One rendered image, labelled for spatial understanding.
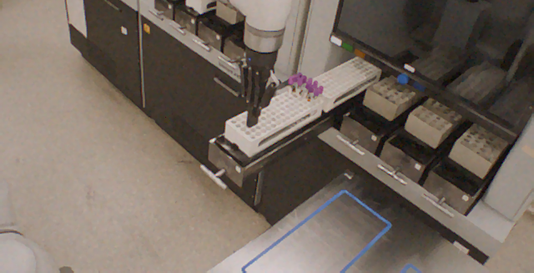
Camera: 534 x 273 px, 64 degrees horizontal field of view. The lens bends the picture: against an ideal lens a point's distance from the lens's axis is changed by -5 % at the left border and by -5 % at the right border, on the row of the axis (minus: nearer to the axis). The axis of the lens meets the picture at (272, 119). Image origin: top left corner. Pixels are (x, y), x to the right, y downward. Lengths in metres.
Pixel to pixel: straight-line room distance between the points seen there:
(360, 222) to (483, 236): 0.40
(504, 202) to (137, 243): 1.40
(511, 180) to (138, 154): 1.70
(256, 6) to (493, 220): 0.87
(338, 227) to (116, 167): 1.46
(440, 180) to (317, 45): 0.57
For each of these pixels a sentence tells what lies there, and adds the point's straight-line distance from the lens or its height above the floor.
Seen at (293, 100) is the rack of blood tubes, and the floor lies 0.86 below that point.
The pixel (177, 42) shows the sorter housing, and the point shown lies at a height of 0.65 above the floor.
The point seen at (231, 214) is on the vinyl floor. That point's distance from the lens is 2.08.
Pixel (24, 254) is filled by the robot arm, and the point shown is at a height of 0.97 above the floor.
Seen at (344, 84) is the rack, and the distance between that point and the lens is 1.41.
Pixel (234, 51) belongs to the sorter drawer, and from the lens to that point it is 1.65.
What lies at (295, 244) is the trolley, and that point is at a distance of 0.99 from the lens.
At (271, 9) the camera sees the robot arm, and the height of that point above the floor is 1.22.
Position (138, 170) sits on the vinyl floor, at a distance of 2.26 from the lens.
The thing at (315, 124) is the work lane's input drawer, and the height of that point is 0.80.
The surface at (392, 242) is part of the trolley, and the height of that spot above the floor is 0.82.
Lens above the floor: 1.61
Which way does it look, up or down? 38 degrees down
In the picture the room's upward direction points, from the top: 10 degrees clockwise
